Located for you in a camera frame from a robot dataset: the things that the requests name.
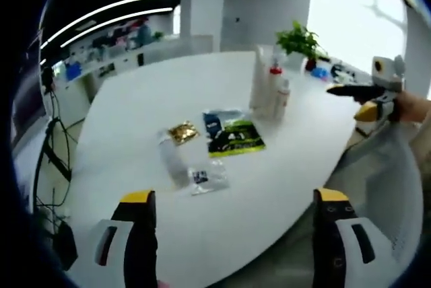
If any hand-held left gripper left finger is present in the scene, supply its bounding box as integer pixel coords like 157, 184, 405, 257
92, 189, 159, 288

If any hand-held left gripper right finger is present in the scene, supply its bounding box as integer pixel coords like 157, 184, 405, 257
311, 187, 376, 288

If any small white skincare tube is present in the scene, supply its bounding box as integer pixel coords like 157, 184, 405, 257
275, 78, 292, 120

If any red collared skincare bottle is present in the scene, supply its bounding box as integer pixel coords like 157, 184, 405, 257
267, 55, 284, 118

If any small clear skincare sachet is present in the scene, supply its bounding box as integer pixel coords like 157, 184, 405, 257
187, 158, 231, 197

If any green black skincare sachet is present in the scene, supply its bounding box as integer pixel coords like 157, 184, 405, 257
207, 118, 267, 159

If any gold foil skincare sachet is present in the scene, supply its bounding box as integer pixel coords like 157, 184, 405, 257
166, 119, 201, 147

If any blue storage crate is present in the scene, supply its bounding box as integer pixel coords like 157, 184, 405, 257
65, 64, 84, 81

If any person's right hand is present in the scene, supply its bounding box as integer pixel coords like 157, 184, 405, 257
392, 94, 420, 123

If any small blue container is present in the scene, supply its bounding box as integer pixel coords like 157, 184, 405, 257
311, 67, 329, 81

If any black bag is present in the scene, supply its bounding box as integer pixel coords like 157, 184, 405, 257
50, 220, 79, 271

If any bright window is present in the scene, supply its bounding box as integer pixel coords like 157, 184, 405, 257
308, 0, 408, 74

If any white chair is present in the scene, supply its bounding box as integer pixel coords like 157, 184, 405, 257
343, 121, 424, 262

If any green plant in white pot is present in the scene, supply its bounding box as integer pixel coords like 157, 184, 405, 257
275, 20, 321, 71

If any black tripod stand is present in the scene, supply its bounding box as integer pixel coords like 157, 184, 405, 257
33, 65, 73, 182

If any large dark screen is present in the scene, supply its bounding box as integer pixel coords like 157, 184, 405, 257
11, 59, 47, 147

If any white office counter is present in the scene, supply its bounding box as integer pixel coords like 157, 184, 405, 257
63, 34, 216, 83

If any ceiling light strip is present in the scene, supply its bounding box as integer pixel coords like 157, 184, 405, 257
60, 6, 175, 48
40, 0, 183, 50

